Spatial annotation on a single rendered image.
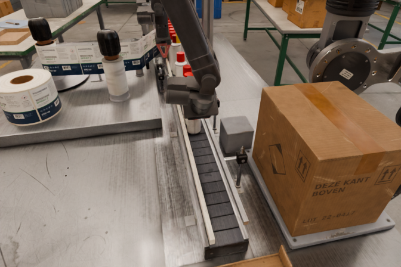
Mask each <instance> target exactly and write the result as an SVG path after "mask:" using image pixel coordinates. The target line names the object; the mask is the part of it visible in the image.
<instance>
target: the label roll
mask: <svg viewBox="0 0 401 267"><path fill-rule="evenodd" d="M0 106H1V108H2V110H3V112H4V114H5V116H6V118H7V120H8V121H9V122H10V123H11V124H13V125H17V126H27V125H34V124H37V123H41V122H44V121H46V120H48V119H50V118H52V117H54V116H55V115H57V114H58V113H59V112H60V110H61V109H62V103H61V101H60V97H59V95H58V92H57V89H56V87H55V84H54V81H53V78H52V75H51V73H50V72H49V71H48V70H44V69H26V70H19V71H16V72H12V73H9V74H6V75H3V76H1V77H0Z"/></svg>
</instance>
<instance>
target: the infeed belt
mask: <svg viewBox="0 0 401 267"><path fill-rule="evenodd" d="M187 134H188V137H189V141H190V146H191V149H192V153H193V157H194V160H195V165H196V168H197V172H198V176H199V180H200V184H201V187H202V192H203V196H204V199H205V203H206V207H207V210H208V214H209V218H210V221H211V226H212V230H213V233H214V237H215V244H211V245H210V244H209V246H210V249H213V248H217V247H222V246H228V245H232V244H237V243H242V242H244V239H243V236H242V233H241V231H240V228H239V225H238V222H237V219H236V216H235V213H234V211H233V208H232V205H231V202H230V199H229V196H228V194H227V191H226V188H225V186H224V182H223V180H222V177H221V174H220V171H219V169H218V166H217V163H216V161H215V157H214V155H213V152H212V149H211V146H210V144H209V141H208V137H207V135H206V132H205V129H204V126H203V124H202V121H201V119H200V133H199V134H196V135H191V134H189V133H187ZM207 237H208V235H207ZM208 242H209V240H208Z"/></svg>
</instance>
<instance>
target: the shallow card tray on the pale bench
mask: <svg viewBox="0 0 401 267"><path fill-rule="evenodd" d="M29 36H31V33H30V30H29V28H16V29H4V30H2V31H0V46H1V45H18V44H20V43H21V42H23V41H24V40H25V39H27V38H28V37H29Z"/></svg>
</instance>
